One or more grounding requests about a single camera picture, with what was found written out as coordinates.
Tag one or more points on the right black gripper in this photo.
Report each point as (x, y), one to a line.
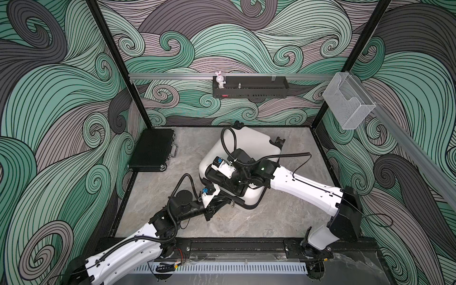
(227, 184)

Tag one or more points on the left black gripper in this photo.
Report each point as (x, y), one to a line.
(210, 209)

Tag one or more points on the white hard-shell suitcase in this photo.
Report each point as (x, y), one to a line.
(254, 145)

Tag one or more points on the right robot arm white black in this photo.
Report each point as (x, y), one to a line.
(245, 162)

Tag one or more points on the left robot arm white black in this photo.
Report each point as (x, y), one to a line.
(155, 239)

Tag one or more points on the black briefcase case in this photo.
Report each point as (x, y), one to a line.
(153, 151)

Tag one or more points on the white bunny figurine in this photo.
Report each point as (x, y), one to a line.
(220, 80)

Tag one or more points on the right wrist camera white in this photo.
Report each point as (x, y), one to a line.
(223, 166)

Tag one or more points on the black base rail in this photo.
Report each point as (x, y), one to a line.
(291, 247)

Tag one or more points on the white slotted cable duct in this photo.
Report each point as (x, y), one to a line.
(242, 268)

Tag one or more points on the black wall shelf tray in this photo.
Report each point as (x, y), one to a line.
(252, 87)

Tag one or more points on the clear acrylic wall holder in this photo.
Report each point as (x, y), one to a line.
(349, 100)

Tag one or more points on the right aluminium wall rail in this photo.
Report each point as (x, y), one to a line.
(422, 120)

